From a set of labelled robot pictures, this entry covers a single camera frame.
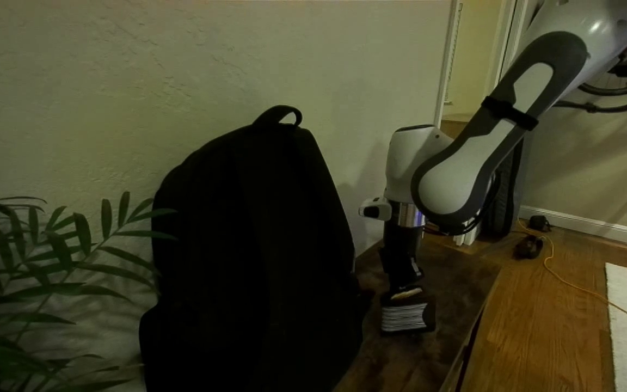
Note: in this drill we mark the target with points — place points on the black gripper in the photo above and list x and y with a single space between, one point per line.
401 252

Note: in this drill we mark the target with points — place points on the black backpack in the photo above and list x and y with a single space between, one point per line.
256 253

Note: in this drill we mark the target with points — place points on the black shoe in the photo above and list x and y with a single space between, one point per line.
528 246

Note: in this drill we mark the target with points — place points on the black tall soft case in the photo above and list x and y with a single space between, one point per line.
505 196

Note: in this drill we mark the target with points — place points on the small black floor object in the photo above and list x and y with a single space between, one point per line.
538 224

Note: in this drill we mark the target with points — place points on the white baseboard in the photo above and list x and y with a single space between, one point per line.
598 226

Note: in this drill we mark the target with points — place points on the green palm plant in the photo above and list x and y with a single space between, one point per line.
15 253

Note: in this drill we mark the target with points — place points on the white door frame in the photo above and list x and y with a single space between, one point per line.
446 58

